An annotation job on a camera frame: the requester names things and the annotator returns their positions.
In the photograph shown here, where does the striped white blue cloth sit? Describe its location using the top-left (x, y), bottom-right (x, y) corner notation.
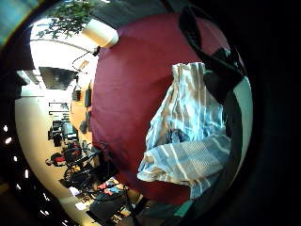
top-left (136, 61), bottom-right (233, 201)

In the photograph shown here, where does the white plant pot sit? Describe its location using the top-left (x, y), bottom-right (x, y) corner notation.
top-left (82, 18), bottom-right (119, 49)

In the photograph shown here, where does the dark red tablecloth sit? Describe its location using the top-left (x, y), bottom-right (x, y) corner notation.
top-left (89, 12), bottom-right (239, 206)

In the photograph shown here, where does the green leafy plant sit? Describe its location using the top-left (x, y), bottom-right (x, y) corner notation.
top-left (37, 0), bottom-right (95, 40)

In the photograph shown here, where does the black computer monitor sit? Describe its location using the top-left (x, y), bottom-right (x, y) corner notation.
top-left (61, 121), bottom-right (79, 141)

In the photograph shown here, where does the black bicycle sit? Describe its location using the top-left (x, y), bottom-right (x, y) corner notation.
top-left (62, 143), bottom-right (111, 189)

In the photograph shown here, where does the red and black bag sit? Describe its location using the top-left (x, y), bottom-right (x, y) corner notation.
top-left (45, 152), bottom-right (68, 168)

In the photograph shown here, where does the black cable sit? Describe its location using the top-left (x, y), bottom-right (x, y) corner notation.
top-left (71, 46), bottom-right (102, 73)

